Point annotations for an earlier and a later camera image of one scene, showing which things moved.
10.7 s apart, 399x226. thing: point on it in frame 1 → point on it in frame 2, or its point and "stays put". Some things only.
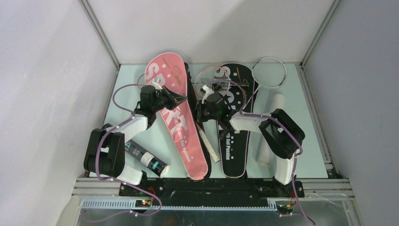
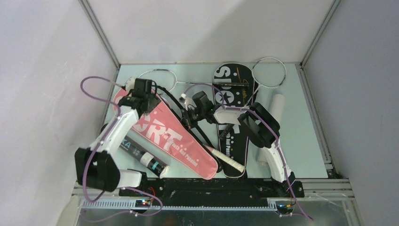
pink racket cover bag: (167, 69) → (163, 131)
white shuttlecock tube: (265, 152) stays put
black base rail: (211, 189) stays put
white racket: (141, 81) → (165, 80)
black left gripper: (174, 99) → (155, 100)
